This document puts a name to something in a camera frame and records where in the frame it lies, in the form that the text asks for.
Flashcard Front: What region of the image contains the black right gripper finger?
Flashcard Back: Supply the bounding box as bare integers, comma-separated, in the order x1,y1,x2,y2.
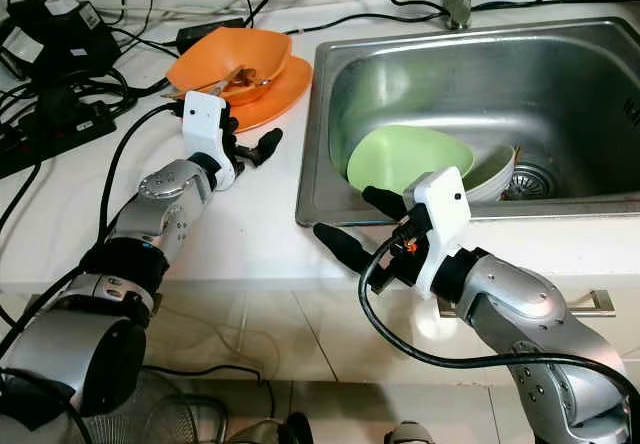
364,185,411,220
313,222,381,277

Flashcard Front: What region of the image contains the light green plate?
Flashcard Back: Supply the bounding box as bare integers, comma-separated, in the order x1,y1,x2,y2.
346,125,476,195

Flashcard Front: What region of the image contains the gold metal spoon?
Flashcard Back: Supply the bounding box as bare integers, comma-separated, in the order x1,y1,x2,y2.
222,64,271,93

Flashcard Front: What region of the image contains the orange plastic plate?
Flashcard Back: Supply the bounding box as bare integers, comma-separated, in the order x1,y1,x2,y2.
180,56,314,133

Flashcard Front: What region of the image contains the small pale green bowl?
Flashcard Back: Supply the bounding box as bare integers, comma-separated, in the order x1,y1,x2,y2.
460,144,519,203

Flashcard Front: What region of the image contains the black power adapter brick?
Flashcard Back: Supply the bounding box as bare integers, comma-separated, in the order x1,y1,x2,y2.
175,16,246,47

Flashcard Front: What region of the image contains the stainless steel sink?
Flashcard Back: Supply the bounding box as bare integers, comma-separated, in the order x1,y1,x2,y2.
296,16,640,227

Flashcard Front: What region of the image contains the steel sink drain strainer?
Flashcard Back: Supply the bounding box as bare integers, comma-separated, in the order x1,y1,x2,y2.
505,162,561,200

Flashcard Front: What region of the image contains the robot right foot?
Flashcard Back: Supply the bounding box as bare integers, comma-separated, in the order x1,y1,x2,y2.
385,419,436,444

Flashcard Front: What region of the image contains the black power strip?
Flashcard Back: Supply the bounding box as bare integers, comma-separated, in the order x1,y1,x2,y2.
0,99,118,177

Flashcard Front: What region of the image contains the black labelled battery charger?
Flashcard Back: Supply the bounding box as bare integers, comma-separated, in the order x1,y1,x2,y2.
2,0,121,90

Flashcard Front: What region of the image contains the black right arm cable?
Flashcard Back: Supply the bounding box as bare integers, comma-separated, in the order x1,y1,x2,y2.
357,234,640,444

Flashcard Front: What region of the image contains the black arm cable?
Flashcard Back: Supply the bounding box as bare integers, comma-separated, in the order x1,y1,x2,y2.
357,234,640,444
0,100,186,365

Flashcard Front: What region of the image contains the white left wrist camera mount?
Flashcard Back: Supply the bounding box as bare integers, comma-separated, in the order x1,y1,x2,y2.
183,91,239,190

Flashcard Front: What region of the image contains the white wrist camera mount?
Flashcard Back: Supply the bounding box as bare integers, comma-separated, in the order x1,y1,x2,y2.
403,167,471,300
183,91,239,190

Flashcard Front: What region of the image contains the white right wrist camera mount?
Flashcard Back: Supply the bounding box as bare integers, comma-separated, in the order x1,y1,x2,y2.
403,167,471,300

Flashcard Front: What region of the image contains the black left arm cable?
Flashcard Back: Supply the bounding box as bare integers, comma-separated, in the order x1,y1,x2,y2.
0,100,186,365

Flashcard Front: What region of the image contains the wire fan guard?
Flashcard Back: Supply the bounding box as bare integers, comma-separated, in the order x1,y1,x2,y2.
80,369,231,444

